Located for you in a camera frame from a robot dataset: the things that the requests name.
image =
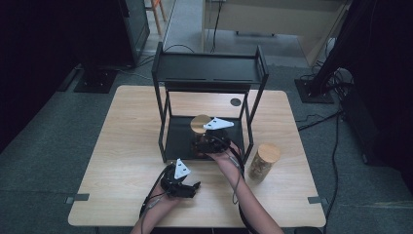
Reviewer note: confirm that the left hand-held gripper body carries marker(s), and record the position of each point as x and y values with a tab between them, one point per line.
177	190

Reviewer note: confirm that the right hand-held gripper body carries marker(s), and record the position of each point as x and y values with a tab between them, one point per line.
214	143

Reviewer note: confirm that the glass jar with red contents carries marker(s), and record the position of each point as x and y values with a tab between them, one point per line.
198	125

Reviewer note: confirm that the black metal two-tier rack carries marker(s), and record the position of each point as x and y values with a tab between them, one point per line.
181	139

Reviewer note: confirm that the glass jar with brown contents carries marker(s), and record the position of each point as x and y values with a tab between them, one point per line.
269	152

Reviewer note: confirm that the person's left hand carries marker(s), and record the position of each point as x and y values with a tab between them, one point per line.
162	201

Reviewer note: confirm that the person's right hand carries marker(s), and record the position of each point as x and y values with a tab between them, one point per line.
229	161

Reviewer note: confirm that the black round table grommet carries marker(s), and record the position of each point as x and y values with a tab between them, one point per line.
235	102

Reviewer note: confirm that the beige desk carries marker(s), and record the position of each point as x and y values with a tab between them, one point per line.
259	16

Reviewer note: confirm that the wooden stool leg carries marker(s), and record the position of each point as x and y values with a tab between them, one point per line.
158	19

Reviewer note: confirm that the black cabinet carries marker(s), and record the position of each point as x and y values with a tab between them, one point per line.
138	26

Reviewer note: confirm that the black equipment case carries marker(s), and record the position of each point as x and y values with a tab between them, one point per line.
360	130

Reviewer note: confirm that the black curtain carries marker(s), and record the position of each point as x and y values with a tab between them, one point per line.
39	48
386	65

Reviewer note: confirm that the grey table edge bracket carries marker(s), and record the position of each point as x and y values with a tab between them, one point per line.
315	200
79	197

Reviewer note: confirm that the black stand base plate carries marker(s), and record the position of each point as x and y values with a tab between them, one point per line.
95	81
311	95

